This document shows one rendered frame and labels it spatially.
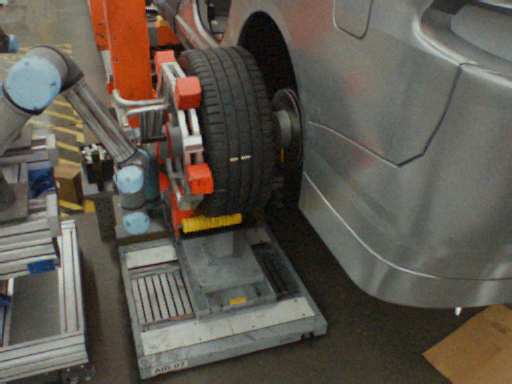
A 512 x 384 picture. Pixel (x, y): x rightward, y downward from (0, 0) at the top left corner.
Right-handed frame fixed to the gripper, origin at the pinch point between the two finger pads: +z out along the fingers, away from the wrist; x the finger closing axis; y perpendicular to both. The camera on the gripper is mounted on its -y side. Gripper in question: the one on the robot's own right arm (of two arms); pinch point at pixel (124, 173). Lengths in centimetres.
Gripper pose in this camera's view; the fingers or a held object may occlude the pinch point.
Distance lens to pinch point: 175.8
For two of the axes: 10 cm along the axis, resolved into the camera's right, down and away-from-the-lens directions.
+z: -2.9, -5.4, 7.9
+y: 0.1, -8.2, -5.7
